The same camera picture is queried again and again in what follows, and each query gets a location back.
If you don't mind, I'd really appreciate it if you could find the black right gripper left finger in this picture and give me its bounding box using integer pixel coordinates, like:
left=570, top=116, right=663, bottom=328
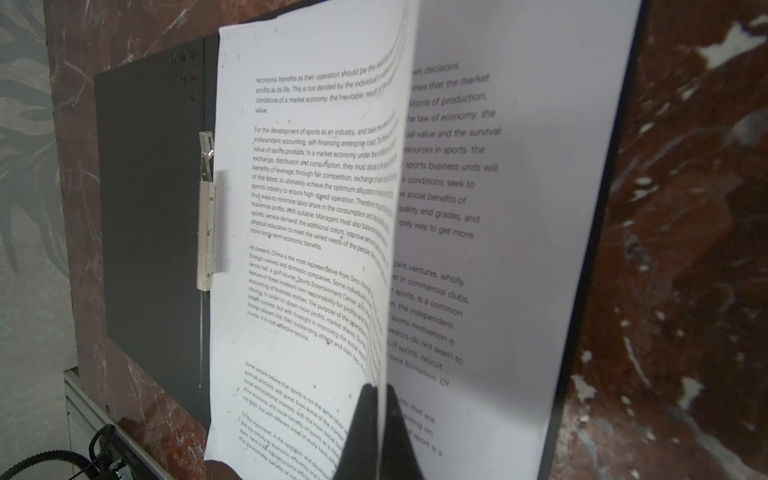
left=333, top=384, right=379, bottom=480

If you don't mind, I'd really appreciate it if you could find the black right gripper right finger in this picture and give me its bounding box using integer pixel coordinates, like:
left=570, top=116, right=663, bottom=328
left=380, top=385, right=423, bottom=480

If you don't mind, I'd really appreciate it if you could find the metal folder clip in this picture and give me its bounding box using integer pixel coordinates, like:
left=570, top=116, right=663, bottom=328
left=197, top=131, right=216, bottom=292

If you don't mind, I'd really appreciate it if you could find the printed paper sheet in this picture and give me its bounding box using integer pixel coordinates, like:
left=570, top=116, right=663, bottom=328
left=388, top=1, right=640, bottom=479
left=205, top=1, right=420, bottom=479

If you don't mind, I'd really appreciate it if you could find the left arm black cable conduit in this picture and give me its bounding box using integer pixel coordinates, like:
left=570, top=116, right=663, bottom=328
left=0, top=422, right=130, bottom=480

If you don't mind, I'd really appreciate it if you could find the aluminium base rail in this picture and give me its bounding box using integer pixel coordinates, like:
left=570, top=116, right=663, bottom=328
left=63, top=368, right=172, bottom=480

